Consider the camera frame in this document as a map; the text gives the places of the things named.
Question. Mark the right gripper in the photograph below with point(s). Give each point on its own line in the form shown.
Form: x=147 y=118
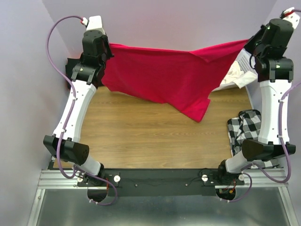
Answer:
x=249 y=45

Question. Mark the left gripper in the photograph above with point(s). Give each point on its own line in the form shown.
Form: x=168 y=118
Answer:
x=105 y=42

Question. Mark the pink red t-shirt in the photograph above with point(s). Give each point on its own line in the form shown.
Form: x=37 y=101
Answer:
x=182 y=79

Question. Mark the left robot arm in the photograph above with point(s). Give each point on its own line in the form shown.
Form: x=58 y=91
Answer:
x=86 y=77

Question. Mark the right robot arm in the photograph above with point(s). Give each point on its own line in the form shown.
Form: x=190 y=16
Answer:
x=275 y=76

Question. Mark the white plastic laundry basket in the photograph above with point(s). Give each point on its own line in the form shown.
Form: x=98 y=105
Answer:
x=243 y=61

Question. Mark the folded black t-shirt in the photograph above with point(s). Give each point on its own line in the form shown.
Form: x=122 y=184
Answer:
x=71 y=63

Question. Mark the white crumpled t-shirt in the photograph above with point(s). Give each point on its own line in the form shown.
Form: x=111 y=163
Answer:
x=235 y=77

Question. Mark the black white checkered cloth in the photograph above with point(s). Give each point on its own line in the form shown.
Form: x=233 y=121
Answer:
x=255 y=139

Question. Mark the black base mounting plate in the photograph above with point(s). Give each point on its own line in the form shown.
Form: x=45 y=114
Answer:
x=161 y=182

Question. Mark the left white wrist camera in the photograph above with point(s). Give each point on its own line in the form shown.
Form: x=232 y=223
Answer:
x=93 y=23

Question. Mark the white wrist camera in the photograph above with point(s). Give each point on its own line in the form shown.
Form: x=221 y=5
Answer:
x=93 y=23
x=292 y=15

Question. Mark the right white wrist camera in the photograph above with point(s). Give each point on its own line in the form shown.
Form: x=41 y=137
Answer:
x=292 y=15

